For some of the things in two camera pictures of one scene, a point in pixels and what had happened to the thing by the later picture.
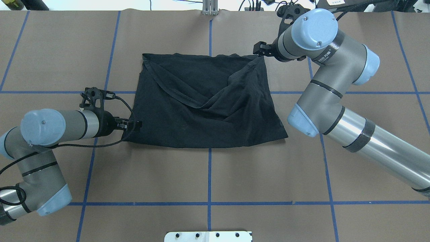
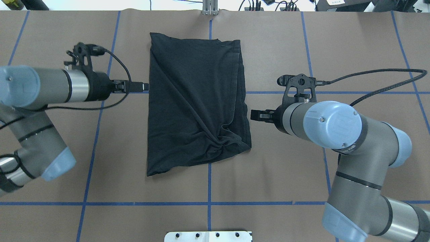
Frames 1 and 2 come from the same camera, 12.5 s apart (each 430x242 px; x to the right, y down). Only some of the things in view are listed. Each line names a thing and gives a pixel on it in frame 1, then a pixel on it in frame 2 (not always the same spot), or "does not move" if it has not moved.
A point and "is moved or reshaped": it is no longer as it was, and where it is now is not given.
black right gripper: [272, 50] to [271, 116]
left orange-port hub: [247, 9] does not move
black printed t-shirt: [192, 101] is moved or reshaped
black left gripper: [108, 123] to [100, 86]
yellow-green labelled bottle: [14, 5] does not move
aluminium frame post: [210, 7] does not move
